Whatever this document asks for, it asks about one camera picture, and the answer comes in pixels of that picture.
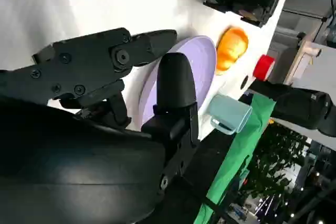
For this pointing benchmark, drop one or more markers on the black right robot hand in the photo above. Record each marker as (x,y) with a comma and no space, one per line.
(65,161)

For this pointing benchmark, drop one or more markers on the orange and white bread roll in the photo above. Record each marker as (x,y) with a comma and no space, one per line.
(232,49)

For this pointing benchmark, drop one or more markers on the lilac plate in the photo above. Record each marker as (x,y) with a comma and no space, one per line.
(203,64)

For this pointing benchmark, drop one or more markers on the beige desk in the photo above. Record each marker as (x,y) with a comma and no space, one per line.
(307,58)

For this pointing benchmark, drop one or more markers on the pale green mug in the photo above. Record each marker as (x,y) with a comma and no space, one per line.
(227,111)

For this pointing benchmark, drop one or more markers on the black bag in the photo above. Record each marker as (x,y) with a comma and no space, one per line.
(302,106)

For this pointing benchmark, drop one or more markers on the green cloth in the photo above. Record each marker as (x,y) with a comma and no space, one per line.
(236,161)

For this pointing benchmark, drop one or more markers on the green leafy plant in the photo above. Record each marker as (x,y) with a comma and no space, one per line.
(278,161)

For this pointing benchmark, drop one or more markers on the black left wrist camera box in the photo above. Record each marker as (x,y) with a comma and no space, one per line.
(256,15)

